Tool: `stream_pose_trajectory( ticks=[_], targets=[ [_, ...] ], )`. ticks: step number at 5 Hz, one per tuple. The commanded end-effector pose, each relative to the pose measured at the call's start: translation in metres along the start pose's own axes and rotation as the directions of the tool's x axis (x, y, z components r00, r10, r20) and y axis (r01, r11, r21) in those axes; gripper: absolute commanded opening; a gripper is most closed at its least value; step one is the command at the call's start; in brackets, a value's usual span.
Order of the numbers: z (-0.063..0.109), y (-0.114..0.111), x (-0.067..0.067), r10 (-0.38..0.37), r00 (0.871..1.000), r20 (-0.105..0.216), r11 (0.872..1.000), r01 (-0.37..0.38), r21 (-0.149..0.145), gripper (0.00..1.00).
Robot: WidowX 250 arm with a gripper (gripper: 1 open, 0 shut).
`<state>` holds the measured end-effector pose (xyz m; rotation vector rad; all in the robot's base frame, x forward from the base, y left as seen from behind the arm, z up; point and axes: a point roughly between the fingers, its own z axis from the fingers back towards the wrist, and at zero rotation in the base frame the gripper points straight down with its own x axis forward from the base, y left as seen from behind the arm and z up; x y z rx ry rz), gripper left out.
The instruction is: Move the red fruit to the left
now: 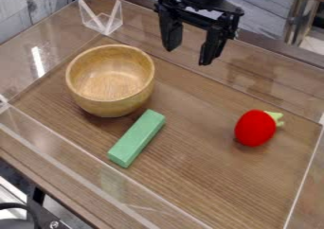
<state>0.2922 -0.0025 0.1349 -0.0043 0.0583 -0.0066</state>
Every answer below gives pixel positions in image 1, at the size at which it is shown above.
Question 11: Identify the clear acrylic corner bracket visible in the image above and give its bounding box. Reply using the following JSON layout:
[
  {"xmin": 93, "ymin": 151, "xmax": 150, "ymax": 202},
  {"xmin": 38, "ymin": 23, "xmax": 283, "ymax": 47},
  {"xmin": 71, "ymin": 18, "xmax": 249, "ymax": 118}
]
[{"xmin": 78, "ymin": 0, "xmax": 123, "ymax": 36}]

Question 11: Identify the black table leg bracket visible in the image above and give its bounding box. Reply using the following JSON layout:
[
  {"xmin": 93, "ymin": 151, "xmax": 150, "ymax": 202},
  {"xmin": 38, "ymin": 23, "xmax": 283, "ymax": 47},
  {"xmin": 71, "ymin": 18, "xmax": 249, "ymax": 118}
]
[{"xmin": 27, "ymin": 186, "xmax": 71, "ymax": 229}]

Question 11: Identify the red plush strawberry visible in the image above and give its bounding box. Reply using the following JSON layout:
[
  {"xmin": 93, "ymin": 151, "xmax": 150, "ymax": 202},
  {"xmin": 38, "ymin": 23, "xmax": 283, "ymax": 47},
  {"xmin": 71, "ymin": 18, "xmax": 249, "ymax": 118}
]
[{"xmin": 235, "ymin": 110, "xmax": 285, "ymax": 147}]

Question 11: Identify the clear acrylic tray wall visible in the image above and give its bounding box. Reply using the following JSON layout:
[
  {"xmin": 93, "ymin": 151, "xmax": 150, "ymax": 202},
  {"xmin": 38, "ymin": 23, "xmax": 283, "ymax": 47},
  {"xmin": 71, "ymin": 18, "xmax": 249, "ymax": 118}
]
[{"xmin": 0, "ymin": 100, "xmax": 212, "ymax": 229}]

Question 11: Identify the green rectangular block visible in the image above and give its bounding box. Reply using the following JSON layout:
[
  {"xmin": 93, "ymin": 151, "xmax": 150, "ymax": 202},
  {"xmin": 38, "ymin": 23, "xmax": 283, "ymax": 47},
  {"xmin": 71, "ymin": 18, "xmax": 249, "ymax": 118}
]
[{"xmin": 107, "ymin": 110, "xmax": 166, "ymax": 168}]

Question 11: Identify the metal table leg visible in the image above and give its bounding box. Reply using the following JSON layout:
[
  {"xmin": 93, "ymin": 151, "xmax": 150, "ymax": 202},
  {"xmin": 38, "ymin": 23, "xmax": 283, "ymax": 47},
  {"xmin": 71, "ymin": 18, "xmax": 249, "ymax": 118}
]
[{"xmin": 285, "ymin": 0, "xmax": 320, "ymax": 46}]

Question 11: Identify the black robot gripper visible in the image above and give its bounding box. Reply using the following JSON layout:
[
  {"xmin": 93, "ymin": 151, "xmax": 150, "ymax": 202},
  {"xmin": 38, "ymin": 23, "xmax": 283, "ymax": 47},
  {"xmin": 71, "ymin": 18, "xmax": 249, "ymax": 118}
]
[{"xmin": 156, "ymin": 0, "xmax": 244, "ymax": 65}]

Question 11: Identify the light wooden bowl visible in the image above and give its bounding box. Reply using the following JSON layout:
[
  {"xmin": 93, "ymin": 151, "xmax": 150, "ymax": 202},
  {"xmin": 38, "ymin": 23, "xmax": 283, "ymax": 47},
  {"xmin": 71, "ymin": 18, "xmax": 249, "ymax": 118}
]
[{"xmin": 66, "ymin": 44, "xmax": 156, "ymax": 117}]

